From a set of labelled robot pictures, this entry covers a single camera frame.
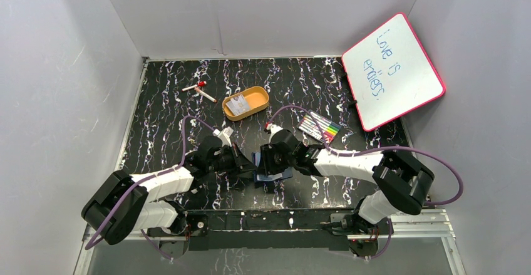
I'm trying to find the blue leather card holder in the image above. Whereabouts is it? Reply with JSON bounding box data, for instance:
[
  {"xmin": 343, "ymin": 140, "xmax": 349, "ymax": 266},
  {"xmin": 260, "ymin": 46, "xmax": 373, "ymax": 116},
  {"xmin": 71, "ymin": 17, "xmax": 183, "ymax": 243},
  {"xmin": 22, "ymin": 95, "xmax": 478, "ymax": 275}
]
[{"xmin": 251, "ymin": 152, "xmax": 293, "ymax": 187}]

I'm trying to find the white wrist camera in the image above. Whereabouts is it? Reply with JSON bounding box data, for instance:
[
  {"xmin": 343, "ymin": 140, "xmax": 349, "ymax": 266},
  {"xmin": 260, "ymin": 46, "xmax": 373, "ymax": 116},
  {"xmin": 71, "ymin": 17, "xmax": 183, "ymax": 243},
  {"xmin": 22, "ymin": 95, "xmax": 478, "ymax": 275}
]
[
  {"xmin": 212, "ymin": 127, "xmax": 234, "ymax": 147},
  {"xmin": 264, "ymin": 123, "xmax": 283, "ymax": 135}
]

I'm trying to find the pack of coloured markers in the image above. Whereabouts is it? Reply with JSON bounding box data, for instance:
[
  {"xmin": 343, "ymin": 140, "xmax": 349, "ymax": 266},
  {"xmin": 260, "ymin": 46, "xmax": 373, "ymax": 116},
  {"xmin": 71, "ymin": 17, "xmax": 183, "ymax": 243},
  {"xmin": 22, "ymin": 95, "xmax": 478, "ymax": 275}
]
[{"xmin": 296, "ymin": 111, "xmax": 342, "ymax": 145}]

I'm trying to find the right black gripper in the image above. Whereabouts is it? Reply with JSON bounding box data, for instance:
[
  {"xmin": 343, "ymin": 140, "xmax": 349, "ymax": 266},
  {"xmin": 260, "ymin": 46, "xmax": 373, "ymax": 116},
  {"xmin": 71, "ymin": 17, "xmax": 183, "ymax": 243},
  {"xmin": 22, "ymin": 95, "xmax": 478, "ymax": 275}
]
[{"xmin": 257, "ymin": 143, "xmax": 296, "ymax": 176}]

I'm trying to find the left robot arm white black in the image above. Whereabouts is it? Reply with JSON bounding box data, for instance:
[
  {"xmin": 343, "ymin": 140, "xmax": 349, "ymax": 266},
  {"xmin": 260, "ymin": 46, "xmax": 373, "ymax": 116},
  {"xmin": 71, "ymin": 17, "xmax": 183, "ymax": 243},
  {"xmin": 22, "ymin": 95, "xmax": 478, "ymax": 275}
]
[{"xmin": 81, "ymin": 136, "xmax": 256, "ymax": 245}]

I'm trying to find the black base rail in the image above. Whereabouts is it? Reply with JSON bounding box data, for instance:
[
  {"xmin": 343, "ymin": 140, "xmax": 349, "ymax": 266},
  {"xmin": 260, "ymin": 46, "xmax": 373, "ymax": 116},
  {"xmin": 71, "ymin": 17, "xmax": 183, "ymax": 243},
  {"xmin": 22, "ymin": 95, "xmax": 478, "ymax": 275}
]
[{"xmin": 146, "ymin": 209, "xmax": 394, "ymax": 259}]

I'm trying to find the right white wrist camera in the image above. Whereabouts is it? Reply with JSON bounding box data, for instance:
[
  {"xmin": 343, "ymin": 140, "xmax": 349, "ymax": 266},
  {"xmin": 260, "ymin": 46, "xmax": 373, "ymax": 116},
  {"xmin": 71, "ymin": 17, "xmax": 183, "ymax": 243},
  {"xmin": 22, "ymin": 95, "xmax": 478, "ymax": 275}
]
[{"xmin": 264, "ymin": 123, "xmax": 283, "ymax": 135}]

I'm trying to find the pink framed whiteboard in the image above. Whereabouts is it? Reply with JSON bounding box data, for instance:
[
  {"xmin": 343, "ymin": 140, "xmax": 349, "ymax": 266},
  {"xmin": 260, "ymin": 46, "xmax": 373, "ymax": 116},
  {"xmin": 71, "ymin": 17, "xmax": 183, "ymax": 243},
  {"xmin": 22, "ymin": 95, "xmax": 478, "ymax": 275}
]
[{"xmin": 341, "ymin": 13, "xmax": 446, "ymax": 132}]

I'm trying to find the orange oval tray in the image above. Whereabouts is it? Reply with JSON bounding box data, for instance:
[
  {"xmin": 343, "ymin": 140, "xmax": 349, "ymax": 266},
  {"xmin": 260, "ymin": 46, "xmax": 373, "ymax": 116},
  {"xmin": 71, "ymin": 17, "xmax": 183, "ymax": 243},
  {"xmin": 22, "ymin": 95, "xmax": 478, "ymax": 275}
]
[{"xmin": 222, "ymin": 86, "xmax": 269, "ymax": 122}]

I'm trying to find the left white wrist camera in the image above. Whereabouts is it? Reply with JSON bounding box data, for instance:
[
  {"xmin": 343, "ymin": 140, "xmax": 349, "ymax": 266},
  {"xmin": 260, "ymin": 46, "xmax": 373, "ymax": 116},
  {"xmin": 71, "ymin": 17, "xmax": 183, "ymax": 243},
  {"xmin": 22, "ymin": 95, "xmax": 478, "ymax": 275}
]
[{"xmin": 212, "ymin": 127, "xmax": 234, "ymax": 147}]

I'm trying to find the white marker pen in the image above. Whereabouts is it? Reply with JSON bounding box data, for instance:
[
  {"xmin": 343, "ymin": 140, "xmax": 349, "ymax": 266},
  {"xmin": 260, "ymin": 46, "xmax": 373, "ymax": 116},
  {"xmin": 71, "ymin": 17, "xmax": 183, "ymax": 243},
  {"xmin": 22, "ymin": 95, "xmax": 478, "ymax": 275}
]
[{"xmin": 194, "ymin": 87, "xmax": 217, "ymax": 103}]

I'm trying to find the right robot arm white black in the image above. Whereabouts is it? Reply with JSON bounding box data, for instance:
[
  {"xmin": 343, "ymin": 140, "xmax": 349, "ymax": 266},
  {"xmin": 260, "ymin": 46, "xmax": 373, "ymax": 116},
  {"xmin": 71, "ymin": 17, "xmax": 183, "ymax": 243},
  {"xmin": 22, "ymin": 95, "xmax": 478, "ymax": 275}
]
[{"xmin": 258, "ymin": 129, "xmax": 435, "ymax": 234}]

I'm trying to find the purple cable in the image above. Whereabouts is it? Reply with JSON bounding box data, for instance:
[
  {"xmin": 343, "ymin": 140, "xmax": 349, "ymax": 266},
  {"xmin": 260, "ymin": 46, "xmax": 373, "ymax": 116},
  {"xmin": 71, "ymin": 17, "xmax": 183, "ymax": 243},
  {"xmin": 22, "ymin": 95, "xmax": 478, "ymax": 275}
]
[
  {"xmin": 85, "ymin": 115, "xmax": 217, "ymax": 261},
  {"xmin": 265, "ymin": 105, "xmax": 465, "ymax": 260}
]

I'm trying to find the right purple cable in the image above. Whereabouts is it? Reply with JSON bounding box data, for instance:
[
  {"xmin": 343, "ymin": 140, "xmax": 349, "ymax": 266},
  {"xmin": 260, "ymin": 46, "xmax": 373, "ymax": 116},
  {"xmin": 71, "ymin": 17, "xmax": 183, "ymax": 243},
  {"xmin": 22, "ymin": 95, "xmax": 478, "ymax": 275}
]
[{"xmin": 265, "ymin": 105, "xmax": 465, "ymax": 260}]

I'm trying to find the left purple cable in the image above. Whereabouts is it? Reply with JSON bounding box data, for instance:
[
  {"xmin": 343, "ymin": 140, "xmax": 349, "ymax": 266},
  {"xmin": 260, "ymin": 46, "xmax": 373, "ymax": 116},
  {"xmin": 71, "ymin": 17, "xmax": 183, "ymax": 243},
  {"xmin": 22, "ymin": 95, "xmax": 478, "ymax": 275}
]
[{"xmin": 85, "ymin": 115, "xmax": 217, "ymax": 261}]

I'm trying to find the red capped marker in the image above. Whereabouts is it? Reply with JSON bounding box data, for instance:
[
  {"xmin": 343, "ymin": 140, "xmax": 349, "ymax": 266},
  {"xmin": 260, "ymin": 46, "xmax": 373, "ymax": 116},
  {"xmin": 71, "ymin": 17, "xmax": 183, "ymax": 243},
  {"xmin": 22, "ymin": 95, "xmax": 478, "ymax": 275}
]
[{"xmin": 182, "ymin": 81, "xmax": 207, "ymax": 92}]

